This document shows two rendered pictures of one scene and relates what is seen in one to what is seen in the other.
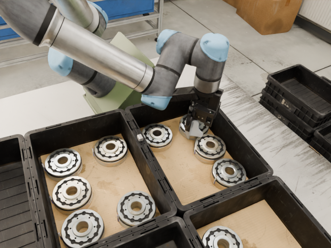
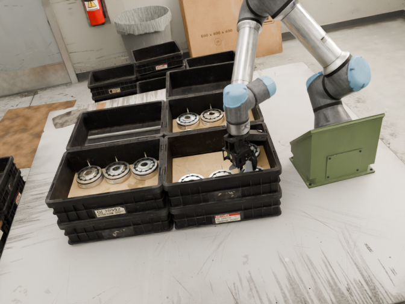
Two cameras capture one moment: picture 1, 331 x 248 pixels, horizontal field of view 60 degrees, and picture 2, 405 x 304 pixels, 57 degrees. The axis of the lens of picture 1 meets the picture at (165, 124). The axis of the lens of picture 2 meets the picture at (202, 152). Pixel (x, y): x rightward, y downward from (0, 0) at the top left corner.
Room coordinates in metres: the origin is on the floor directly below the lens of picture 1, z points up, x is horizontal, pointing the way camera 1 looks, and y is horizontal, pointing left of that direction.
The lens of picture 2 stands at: (1.11, -1.02, 1.73)
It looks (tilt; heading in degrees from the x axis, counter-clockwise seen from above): 37 degrees down; 122
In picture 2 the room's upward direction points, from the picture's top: 10 degrees counter-clockwise
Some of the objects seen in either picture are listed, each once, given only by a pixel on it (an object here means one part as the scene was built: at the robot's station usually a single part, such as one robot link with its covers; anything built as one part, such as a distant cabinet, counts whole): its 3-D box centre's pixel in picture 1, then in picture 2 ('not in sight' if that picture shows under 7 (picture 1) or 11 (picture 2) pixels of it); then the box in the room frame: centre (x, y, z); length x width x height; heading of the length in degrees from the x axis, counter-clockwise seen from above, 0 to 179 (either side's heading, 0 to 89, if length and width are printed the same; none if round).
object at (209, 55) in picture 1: (211, 56); (237, 103); (0.68, -0.10, 1.15); 0.09 x 0.08 x 0.11; 67
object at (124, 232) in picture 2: not in sight; (120, 200); (0.24, -0.29, 0.76); 0.40 x 0.30 x 0.12; 30
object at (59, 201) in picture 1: (72, 192); (211, 114); (0.40, 0.23, 0.86); 0.10 x 0.10 x 0.01
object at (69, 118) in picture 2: not in sight; (70, 117); (-0.53, 0.22, 0.71); 0.22 x 0.19 x 0.01; 36
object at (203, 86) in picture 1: (207, 80); (238, 125); (0.68, -0.11, 1.07); 0.08 x 0.08 x 0.05
